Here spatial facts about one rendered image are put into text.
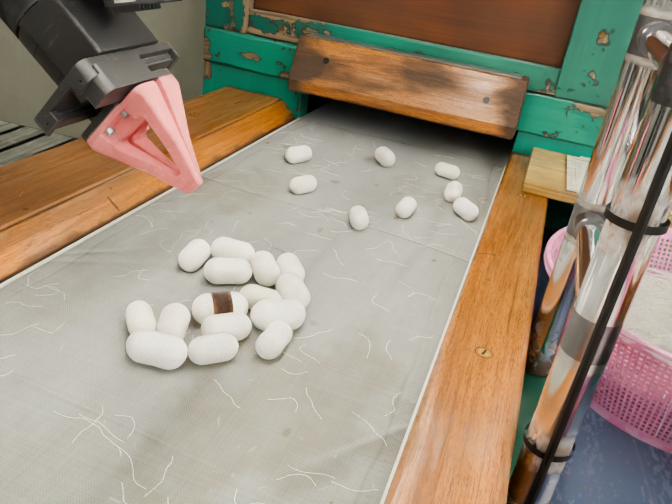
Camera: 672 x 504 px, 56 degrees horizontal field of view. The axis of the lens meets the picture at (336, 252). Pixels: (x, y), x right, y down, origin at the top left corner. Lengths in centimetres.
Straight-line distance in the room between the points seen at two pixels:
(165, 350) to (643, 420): 35
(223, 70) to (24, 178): 44
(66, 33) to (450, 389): 33
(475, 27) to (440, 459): 62
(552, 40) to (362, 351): 53
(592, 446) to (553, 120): 45
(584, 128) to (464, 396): 54
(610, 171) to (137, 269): 34
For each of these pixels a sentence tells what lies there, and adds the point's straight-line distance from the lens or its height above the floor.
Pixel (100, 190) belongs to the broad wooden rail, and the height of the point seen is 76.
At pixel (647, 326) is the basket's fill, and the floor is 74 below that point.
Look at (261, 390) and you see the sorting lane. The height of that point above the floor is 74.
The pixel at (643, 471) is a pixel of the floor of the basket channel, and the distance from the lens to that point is 53.
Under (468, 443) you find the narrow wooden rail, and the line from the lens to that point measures 35.
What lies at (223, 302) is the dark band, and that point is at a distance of 43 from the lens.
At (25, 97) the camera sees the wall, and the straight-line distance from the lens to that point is 227.
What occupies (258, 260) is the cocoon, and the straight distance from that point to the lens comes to 49.
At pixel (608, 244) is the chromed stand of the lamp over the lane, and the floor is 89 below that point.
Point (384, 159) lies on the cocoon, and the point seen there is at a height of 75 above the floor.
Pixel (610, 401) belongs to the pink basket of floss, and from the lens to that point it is 55.
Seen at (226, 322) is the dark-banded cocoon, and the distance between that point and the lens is 41.
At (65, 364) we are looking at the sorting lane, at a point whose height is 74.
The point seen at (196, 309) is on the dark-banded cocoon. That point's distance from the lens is 43.
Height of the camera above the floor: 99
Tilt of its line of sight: 27 degrees down
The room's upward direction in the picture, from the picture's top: 9 degrees clockwise
